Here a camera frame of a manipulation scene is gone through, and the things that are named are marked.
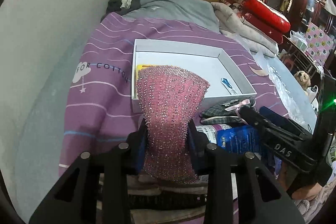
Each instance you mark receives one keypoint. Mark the grey blanket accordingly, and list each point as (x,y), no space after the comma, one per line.
(198,12)

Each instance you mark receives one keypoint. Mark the clear plastic sheet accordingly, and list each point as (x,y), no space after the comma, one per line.
(284,94)

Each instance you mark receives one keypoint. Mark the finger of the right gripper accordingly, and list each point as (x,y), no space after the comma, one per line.
(283,122)
(254,118)

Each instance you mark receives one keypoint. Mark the pink sparkly sponge cloth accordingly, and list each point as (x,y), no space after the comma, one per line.
(169,98)

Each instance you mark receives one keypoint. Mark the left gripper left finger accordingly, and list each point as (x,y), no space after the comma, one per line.
(73,198)

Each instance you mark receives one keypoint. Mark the pink patterned gift box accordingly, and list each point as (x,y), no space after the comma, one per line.
(319,44)

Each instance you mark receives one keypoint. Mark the yellow tissue pack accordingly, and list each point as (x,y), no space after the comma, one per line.
(139,68)

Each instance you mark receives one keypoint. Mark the blue plastic package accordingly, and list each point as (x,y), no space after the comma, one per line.
(239,140)

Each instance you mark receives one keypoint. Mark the beige folded quilt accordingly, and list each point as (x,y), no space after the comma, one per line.
(233,27)

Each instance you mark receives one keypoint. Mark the white cardboard box tray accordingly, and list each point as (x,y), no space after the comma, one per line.
(213,64)

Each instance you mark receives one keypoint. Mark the dark grey white garment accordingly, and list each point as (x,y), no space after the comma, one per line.
(122,7)

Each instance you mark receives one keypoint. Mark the red folded quilt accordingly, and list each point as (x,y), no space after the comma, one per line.
(266,19)

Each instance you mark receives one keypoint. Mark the person right hand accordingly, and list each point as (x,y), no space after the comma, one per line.
(307,192)

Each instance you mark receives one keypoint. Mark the purple striped bed sheet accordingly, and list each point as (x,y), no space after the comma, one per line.
(98,112)

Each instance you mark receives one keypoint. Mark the brown plush toy dog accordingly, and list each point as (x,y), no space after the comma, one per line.
(303,79)

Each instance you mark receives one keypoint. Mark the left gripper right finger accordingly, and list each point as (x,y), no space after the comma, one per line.
(261,199)

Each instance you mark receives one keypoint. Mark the grey plaid cloth with bow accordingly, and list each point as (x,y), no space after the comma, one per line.
(226,112)

